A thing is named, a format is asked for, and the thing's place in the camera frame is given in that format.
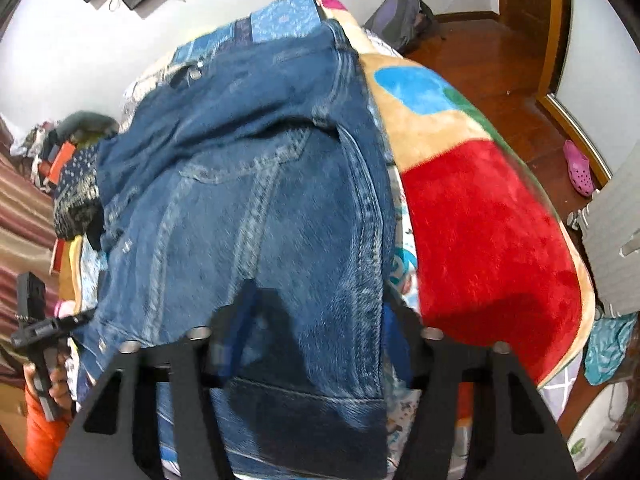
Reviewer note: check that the orange sleeve forearm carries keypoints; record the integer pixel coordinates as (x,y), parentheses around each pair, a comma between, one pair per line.
(43,438)

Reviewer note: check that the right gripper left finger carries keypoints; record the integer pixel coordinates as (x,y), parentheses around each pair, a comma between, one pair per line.
(150,397)

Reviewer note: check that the teal cloth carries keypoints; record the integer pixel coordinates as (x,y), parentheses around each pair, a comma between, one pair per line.
(607,347)

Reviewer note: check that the blue denim jeans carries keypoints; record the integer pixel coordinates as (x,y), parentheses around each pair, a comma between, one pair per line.
(264,163)

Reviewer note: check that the blue patchwork bedspread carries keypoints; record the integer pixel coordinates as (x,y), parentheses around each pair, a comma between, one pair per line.
(281,18)

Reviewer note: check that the grey backpack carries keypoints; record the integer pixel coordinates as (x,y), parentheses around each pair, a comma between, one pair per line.
(402,23)

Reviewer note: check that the pink croc shoe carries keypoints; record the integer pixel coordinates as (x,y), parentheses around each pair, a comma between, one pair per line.
(578,169)

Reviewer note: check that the navy patterned folded garment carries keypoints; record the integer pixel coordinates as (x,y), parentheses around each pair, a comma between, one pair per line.
(77,207)

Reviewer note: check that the left hand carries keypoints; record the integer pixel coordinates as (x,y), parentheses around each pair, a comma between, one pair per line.
(59,390)

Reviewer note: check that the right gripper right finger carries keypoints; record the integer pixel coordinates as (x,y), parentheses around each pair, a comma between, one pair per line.
(513,434)

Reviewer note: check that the orange box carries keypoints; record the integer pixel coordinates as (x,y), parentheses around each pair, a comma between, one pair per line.
(61,154)

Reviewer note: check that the grey plush pillow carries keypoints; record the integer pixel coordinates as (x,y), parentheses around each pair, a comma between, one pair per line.
(83,126)

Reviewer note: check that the colourful fleece blanket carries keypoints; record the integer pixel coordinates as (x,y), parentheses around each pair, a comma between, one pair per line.
(494,260)

